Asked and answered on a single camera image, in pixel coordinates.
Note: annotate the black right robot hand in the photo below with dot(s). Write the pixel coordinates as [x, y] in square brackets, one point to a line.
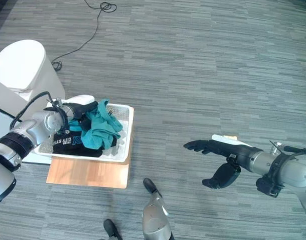
[218, 160]

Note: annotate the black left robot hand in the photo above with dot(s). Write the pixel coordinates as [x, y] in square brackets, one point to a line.
[79, 107]

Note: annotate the teal garment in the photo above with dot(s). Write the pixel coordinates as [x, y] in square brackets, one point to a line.
[101, 128]

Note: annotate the black printed t-shirt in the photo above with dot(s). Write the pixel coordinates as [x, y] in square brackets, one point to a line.
[73, 146]

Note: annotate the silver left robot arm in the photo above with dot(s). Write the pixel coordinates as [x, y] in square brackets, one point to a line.
[20, 142]

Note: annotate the white plastic laundry basket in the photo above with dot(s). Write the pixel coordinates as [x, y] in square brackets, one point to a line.
[113, 142]

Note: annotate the white round-top bin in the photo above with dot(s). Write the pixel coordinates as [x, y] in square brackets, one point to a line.
[20, 75]

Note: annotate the dark robot foot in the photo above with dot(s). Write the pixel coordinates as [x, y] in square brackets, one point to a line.
[111, 228]
[150, 186]

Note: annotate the silver robot leg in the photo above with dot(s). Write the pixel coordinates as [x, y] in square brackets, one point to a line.
[155, 220]

